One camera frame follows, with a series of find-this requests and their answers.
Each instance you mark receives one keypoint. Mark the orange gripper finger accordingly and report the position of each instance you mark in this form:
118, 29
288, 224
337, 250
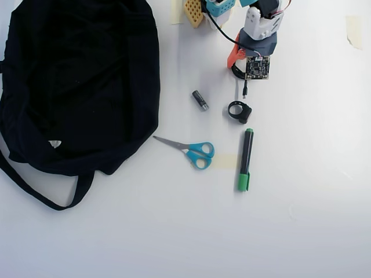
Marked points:
233, 55

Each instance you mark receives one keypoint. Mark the black fabric bag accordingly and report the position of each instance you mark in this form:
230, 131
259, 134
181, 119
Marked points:
72, 87

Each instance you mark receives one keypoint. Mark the black cylindrical battery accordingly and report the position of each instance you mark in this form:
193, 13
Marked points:
200, 100

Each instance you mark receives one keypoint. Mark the yellow perforated block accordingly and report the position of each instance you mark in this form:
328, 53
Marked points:
194, 13

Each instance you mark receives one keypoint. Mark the beige masking tape strip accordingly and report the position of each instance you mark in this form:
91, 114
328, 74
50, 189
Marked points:
226, 161
355, 32
176, 14

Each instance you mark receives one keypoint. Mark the green and black marker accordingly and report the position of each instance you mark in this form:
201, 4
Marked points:
246, 150

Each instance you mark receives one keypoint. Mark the black camera circuit board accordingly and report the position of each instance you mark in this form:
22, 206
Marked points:
258, 67

